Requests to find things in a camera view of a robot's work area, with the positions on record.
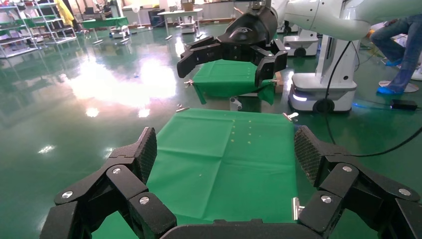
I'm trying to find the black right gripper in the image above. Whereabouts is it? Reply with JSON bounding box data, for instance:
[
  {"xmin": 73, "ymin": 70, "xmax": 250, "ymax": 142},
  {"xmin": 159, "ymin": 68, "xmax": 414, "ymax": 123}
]
[{"xmin": 176, "ymin": 6, "xmax": 289, "ymax": 88}]

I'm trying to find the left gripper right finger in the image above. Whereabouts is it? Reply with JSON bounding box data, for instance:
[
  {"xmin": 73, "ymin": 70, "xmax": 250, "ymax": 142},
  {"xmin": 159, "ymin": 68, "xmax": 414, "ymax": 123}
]
[{"xmin": 293, "ymin": 125, "xmax": 422, "ymax": 239}]

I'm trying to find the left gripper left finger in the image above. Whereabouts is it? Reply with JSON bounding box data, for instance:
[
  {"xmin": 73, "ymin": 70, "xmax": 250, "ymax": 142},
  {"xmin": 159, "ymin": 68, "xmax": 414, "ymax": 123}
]
[{"xmin": 39, "ymin": 126, "xmax": 178, "ymax": 239}]

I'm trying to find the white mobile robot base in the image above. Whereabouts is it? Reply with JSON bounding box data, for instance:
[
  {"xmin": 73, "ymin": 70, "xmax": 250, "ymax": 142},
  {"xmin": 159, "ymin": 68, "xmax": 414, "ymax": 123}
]
[
  {"xmin": 288, "ymin": 33, "xmax": 359, "ymax": 114},
  {"xmin": 283, "ymin": 29, "xmax": 320, "ymax": 59}
]

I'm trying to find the far green cloth table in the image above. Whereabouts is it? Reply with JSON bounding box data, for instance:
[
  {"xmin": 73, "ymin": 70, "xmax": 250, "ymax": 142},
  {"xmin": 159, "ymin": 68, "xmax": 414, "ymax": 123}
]
[{"xmin": 192, "ymin": 59, "xmax": 277, "ymax": 106}]

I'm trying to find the long white table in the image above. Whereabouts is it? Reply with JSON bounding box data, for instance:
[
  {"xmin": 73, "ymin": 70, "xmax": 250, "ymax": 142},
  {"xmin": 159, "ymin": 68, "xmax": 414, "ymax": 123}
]
[{"xmin": 157, "ymin": 8, "xmax": 204, "ymax": 40}]

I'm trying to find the green table cloth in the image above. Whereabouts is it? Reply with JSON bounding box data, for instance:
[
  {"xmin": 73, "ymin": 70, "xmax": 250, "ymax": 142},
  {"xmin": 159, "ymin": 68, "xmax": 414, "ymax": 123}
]
[{"xmin": 92, "ymin": 108, "xmax": 299, "ymax": 239}]

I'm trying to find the black power adapter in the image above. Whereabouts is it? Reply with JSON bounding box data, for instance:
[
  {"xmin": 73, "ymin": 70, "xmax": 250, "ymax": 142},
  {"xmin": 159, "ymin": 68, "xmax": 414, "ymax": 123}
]
[{"xmin": 390, "ymin": 99, "xmax": 419, "ymax": 111}]

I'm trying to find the white standing fan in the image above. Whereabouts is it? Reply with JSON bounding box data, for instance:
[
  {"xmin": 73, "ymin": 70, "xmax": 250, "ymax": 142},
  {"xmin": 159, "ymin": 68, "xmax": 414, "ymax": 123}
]
[{"xmin": 131, "ymin": 3, "xmax": 146, "ymax": 30}]

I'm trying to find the green covered table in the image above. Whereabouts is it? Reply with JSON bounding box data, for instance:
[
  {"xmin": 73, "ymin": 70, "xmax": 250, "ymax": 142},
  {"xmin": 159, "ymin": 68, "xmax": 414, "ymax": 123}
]
[{"xmin": 82, "ymin": 16, "xmax": 130, "ymax": 43}]

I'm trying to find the person in blue jeans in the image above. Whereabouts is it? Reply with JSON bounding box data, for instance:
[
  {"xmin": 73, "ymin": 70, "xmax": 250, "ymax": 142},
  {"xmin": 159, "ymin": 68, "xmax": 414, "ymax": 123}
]
[{"xmin": 369, "ymin": 14, "xmax": 422, "ymax": 96}]

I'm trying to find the yellow garment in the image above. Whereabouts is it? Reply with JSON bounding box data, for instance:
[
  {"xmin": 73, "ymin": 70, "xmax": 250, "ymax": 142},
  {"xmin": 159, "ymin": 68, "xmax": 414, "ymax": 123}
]
[{"xmin": 54, "ymin": 0, "xmax": 76, "ymax": 27}]

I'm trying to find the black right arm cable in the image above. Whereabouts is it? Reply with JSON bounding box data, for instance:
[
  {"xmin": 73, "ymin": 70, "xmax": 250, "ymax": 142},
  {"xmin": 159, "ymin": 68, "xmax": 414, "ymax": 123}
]
[{"xmin": 324, "ymin": 40, "xmax": 422, "ymax": 158}]

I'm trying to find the grey wire shelf rack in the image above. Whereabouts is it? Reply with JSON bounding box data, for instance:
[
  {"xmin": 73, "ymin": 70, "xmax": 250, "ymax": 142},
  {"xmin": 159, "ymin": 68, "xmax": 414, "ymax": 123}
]
[
  {"xmin": 33, "ymin": 0, "xmax": 79, "ymax": 45},
  {"xmin": 0, "ymin": 2, "xmax": 39, "ymax": 59}
]

